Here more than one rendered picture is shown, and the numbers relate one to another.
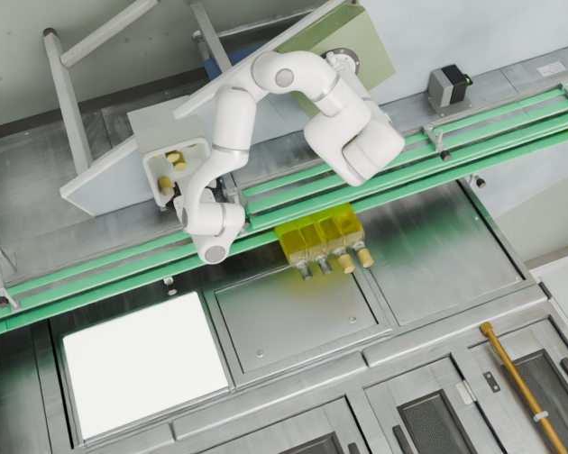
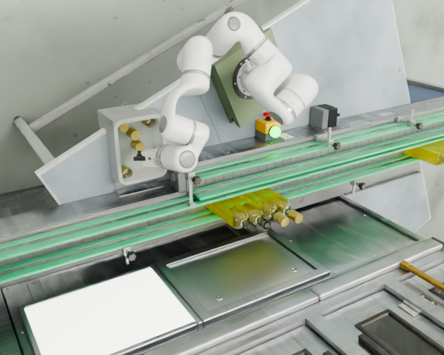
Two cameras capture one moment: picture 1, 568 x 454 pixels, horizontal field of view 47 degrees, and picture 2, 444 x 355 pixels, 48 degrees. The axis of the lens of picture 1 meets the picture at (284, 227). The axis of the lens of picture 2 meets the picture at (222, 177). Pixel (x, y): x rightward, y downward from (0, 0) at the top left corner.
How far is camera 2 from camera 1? 0.97 m
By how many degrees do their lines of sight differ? 33
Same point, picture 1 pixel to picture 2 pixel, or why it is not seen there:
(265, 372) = (228, 308)
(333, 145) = (269, 83)
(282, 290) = (227, 260)
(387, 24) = not seen: hidden behind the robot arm
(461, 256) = (364, 234)
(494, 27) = (345, 78)
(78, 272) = (47, 235)
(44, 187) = not seen: hidden behind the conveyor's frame
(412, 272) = (330, 246)
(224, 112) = (191, 46)
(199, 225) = (177, 125)
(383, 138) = (304, 79)
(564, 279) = not seen: outside the picture
